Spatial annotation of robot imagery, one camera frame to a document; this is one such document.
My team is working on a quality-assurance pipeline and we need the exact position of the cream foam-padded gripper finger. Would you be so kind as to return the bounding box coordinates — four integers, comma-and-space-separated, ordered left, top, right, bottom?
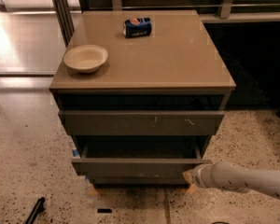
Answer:
183, 170, 194, 184

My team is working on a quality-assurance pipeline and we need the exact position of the grey drawer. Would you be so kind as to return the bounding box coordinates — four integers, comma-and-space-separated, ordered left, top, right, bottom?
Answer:
72, 147, 211, 185
59, 110, 224, 136

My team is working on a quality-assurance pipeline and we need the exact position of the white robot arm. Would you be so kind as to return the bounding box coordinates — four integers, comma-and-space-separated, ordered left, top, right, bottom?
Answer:
183, 161, 280, 200

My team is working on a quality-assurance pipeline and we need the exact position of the grey drawer cabinet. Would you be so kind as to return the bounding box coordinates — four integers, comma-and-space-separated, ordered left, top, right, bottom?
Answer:
49, 10, 237, 187

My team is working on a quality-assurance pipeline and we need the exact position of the grey top drawer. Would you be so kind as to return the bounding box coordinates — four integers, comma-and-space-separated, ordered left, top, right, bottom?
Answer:
59, 110, 224, 136

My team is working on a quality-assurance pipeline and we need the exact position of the blue tape piece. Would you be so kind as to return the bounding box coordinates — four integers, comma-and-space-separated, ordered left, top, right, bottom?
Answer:
72, 149, 79, 157

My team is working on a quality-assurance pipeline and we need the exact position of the black object on floor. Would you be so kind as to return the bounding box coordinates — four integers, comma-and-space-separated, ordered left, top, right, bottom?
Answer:
24, 197, 45, 224

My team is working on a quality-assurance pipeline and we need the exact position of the white paper bowl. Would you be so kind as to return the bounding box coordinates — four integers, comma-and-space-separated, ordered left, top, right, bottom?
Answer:
63, 45, 108, 73

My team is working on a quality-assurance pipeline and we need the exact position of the blue pepsi can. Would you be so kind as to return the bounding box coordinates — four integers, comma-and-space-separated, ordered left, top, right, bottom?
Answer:
123, 18, 152, 38

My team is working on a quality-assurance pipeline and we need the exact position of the metal railing frame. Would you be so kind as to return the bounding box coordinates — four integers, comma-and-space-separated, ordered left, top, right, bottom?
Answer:
52, 0, 280, 42

